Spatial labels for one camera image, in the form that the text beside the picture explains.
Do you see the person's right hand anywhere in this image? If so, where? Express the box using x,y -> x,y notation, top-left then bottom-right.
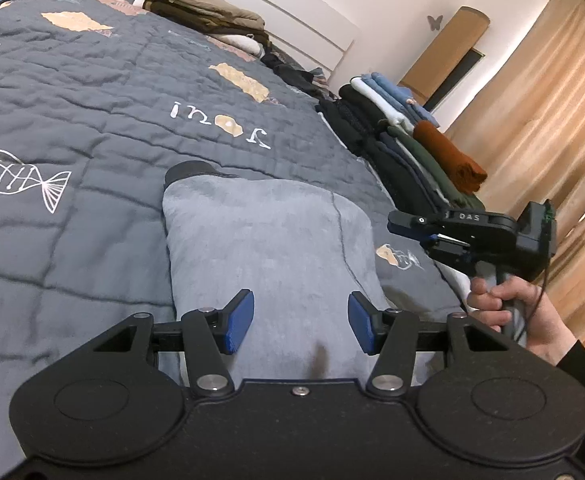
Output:
467,277 -> 581,365

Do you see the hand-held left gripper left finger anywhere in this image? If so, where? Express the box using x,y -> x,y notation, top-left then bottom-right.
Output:
92,288 -> 256,401

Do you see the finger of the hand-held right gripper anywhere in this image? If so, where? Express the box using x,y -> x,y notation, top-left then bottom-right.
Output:
387,211 -> 446,236
425,235 -> 473,266

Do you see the dark grey printed quilt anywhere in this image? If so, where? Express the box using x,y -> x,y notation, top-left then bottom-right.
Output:
0,0 -> 466,461

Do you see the grey sweatshirt with black trim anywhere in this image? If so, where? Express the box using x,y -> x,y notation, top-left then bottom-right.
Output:
161,160 -> 391,381

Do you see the stack of folded clothes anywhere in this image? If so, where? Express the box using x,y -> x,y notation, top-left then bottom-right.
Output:
317,72 -> 488,211

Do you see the pile of black clothes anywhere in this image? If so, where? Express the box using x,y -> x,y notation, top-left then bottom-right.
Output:
261,50 -> 331,98

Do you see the white folded cloth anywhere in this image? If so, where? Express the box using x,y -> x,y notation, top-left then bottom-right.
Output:
435,255 -> 476,308

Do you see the dark brown folded garment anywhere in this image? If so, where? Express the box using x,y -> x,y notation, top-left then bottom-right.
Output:
145,0 -> 270,43

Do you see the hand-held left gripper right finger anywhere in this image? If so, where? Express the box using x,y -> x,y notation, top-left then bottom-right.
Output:
349,291 -> 516,401

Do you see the white bed headboard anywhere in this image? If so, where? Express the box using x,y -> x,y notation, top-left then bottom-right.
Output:
85,0 -> 361,76

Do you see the beige curtain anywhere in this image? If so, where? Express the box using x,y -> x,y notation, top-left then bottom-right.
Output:
445,0 -> 585,401

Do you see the white folded garment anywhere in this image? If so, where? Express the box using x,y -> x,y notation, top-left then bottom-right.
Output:
212,34 -> 263,58

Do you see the dark framed panel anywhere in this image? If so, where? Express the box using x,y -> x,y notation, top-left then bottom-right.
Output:
425,49 -> 486,113

